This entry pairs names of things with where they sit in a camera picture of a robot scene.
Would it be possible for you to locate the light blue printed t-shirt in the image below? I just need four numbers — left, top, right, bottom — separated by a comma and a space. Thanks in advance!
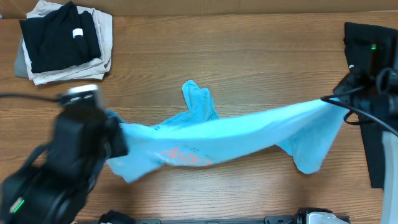
108, 80, 347, 182

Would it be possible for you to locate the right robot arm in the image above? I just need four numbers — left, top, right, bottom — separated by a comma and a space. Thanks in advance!
322, 40, 397, 223

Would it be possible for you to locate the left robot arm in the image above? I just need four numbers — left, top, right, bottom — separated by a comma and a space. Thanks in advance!
1, 103, 127, 223

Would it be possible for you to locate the black t-shirt at right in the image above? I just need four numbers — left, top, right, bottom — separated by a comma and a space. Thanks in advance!
344, 22, 397, 189

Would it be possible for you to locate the folded beige garment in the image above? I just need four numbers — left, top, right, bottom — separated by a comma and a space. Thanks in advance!
22, 1, 113, 85

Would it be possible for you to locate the folded grey garment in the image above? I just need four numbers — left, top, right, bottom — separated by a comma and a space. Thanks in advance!
14, 37, 29, 78

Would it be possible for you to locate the folded black shirt on stack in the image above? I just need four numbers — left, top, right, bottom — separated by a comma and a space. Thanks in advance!
19, 1, 101, 73

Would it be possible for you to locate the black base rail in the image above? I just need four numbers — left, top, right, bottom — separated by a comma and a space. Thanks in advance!
74, 207, 352, 224

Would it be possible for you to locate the cardboard wall panel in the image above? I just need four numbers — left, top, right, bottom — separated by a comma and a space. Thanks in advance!
0, 0, 398, 19

